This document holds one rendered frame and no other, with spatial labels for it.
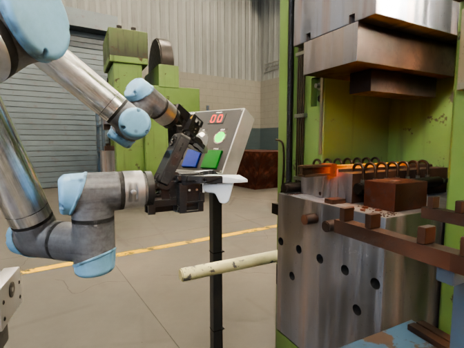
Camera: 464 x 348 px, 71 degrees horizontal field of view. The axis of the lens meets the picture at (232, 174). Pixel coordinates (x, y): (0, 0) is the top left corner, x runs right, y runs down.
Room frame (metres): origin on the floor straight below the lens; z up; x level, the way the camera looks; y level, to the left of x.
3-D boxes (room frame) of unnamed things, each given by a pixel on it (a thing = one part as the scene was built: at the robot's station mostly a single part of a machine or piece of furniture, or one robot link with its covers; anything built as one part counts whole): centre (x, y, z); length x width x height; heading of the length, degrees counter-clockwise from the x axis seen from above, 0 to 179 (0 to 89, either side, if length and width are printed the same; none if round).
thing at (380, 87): (1.01, -0.49, 1.24); 0.30 x 0.07 x 0.06; 118
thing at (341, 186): (1.01, -0.44, 0.96); 0.42 x 0.20 x 0.09; 118
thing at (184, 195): (0.68, 0.12, 0.97); 0.12 x 0.08 x 0.09; 118
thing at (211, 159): (1.21, 0.07, 1.01); 0.07 x 0.05 x 0.07; 53
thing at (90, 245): (0.61, 0.28, 0.88); 0.11 x 0.08 x 0.11; 74
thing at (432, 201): (0.50, -0.27, 0.97); 0.23 x 0.06 x 0.02; 117
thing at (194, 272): (1.18, -0.02, 0.62); 0.44 x 0.05 x 0.05; 118
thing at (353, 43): (1.01, -0.44, 1.32); 0.42 x 0.20 x 0.10; 118
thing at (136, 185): (0.64, 0.19, 0.98); 0.08 x 0.05 x 0.08; 28
